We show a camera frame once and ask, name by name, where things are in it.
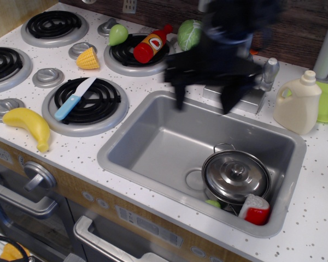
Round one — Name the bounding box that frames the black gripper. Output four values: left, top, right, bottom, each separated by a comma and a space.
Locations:
163, 35, 262, 115

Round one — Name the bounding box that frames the silver stove knob back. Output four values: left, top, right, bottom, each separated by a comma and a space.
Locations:
97, 18, 118, 37

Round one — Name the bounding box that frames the silver oven door handle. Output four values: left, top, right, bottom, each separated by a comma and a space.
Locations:
0, 184, 58, 219

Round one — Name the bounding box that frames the silver dishwasher handle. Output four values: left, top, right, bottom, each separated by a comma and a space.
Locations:
73, 215, 170, 262

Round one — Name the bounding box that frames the silver stove knob upper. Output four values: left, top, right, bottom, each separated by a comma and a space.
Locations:
68, 42, 97, 61

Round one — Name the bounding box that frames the silver sink basin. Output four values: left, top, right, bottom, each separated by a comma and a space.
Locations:
97, 91, 307, 238

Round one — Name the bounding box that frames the orange toy carrot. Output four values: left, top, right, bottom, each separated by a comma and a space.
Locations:
249, 49, 259, 55

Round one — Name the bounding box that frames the stove burner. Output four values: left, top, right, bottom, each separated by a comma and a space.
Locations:
42, 78, 129, 137
21, 10, 89, 48
0, 47, 33, 93
103, 33, 175, 77

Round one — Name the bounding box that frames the cream detergent bottle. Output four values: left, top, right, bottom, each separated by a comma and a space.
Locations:
273, 70, 322, 135

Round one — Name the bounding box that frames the front right stove burner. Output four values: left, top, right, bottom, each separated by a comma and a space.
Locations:
42, 78, 129, 137

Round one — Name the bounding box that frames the green toy pear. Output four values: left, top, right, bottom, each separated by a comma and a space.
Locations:
108, 24, 128, 46

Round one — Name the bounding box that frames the small green toy piece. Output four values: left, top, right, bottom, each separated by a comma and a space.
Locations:
205, 199, 221, 209

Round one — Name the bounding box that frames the red ketchup bottle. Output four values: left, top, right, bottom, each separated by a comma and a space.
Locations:
133, 24, 173, 64

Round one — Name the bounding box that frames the blue handled toy knife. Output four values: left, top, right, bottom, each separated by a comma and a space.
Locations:
54, 76, 97, 121

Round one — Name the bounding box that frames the back left stove burner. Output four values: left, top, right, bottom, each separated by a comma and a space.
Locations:
21, 10, 89, 48

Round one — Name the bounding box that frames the yellow toy corn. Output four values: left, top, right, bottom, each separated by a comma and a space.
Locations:
76, 47, 100, 69

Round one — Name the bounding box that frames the silver oven dial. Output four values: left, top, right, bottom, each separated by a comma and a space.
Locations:
24, 161, 57, 192

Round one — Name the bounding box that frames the hanging silver spatula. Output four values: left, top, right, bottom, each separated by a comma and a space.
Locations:
122, 0, 137, 14

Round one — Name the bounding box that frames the back right stove burner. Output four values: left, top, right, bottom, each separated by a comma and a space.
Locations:
103, 33, 175, 77

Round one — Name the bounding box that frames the yellow object bottom left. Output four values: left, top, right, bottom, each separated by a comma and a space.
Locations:
0, 243, 23, 261

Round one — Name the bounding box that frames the grey hanging utensil handle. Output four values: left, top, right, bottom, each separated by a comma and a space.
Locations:
198, 0, 209, 13

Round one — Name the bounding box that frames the silver stove knob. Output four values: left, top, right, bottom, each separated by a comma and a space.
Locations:
32, 68, 65, 88
0, 98, 25, 123
97, 18, 118, 37
68, 42, 97, 61

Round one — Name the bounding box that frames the front left stove burner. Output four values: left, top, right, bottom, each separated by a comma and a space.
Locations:
0, 47, 33, 93

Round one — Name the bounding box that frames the steel pot with lid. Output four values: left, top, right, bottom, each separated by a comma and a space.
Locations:
202, 143, 271, 215

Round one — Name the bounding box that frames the yellow toy banana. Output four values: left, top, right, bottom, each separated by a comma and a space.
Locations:
2, 108, 50, 152

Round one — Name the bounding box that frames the silver stove knob middle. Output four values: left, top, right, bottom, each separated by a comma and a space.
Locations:
32, 68, 65, 88

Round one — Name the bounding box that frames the silver stove knob front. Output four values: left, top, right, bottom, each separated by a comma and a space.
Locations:
0, 98, 25, 123

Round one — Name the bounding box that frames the green toy cabbage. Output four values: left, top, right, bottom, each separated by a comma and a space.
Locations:
177, 19, 202, 51

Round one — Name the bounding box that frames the red white cheese wedge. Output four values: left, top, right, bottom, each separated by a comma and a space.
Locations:
238, 194, 270, 225

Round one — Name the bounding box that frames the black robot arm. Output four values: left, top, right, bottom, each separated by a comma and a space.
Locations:
164, 1, 282, 114

